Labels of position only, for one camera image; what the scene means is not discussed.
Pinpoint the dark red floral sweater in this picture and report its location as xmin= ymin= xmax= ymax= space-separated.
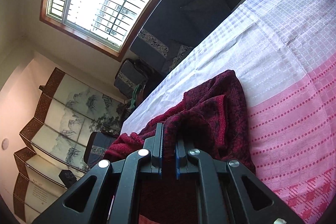
xmin=104 ymin=70 xmax=256 ymax=223

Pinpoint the painted folding screen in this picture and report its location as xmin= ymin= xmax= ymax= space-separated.
xmin=13 ymin=68 xmax=125 ymax=223

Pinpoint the pink checked bed sheet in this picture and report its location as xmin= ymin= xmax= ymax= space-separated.
xmin=122 ymin=0 xmax=335 ymax=223

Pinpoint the dark square pillow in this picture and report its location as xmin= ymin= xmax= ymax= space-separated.
xmin=181 ymin=0 xmax=231 ymax=35

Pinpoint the dark blue padded headboard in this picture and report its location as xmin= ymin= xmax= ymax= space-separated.
xmin=130 ymin=0 xmax=242 ymax=76

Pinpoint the round white wall fixture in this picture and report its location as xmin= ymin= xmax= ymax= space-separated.
xmin=1 ymin=138 xmax=10 ymax=150

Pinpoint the green cord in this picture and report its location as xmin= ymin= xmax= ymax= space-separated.
xmin=129 ymin=83 xmax=144 ymax=110

